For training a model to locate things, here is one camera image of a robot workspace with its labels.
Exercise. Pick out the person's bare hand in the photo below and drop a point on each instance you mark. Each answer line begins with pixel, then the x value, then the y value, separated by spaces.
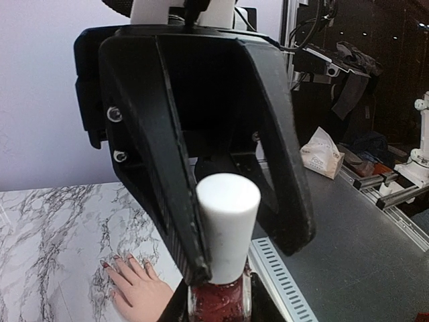
pixel 139 294

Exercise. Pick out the white nail polish cap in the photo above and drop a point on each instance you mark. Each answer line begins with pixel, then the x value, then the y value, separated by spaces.
pixel 229 204

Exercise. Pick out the white tissue pack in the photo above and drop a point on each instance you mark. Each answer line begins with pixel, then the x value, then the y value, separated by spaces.
pixel 322 155

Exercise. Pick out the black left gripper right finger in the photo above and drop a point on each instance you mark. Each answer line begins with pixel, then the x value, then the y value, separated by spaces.
pixel 263 306

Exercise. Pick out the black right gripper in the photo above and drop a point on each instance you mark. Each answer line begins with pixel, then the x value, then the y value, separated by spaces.
pixel 159 95

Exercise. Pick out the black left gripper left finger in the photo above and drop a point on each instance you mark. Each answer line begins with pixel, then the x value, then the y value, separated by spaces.
pixel 177 308

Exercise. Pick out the small white background robot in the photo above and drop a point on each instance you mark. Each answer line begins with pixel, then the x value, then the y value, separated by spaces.
pixel 416 168

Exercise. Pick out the dark cloth on mount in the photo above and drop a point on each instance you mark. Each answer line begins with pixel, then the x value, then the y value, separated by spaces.
pixel 364 69

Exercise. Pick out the red glitter nail polish bottle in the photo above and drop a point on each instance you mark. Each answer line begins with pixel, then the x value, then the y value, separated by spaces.
pixel 222 302

